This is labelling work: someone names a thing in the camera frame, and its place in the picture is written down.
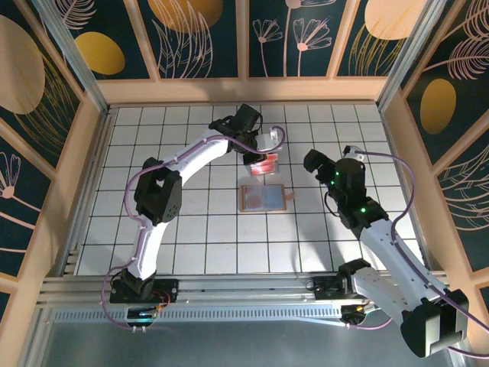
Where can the brown card holder wallet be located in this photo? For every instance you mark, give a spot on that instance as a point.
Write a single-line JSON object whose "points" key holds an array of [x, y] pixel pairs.
{"points": [[273, 199]]}

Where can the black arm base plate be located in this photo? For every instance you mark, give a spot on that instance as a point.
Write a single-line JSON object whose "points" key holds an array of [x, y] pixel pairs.
{"points": [[324, 290], [168, 290]]}

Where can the aluminium corner post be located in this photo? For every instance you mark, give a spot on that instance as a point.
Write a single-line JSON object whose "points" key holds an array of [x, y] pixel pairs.
{"points": [[409, 57], [76, 57]]}

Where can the grey metal sheet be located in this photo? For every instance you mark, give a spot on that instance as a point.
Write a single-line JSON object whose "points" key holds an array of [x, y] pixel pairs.
{"points": [[244, 348]]}

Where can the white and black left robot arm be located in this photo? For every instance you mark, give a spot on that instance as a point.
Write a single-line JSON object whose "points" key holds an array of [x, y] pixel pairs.
{"points": [[147, 248]]}

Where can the reddish card with circle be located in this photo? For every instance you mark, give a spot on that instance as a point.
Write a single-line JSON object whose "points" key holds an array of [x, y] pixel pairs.
{"points": [[252, 199]]}

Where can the long aluminium mounting rail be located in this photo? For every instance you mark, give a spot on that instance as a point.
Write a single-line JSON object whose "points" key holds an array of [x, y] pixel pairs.
{"points": [[244, 284]]}

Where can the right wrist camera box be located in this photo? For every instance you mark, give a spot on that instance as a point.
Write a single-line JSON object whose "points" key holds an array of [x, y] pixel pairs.
{"points": [[351, 151]]}

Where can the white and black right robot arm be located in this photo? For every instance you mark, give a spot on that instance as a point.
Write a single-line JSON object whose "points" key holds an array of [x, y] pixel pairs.
{"points": [[397, 260]]}

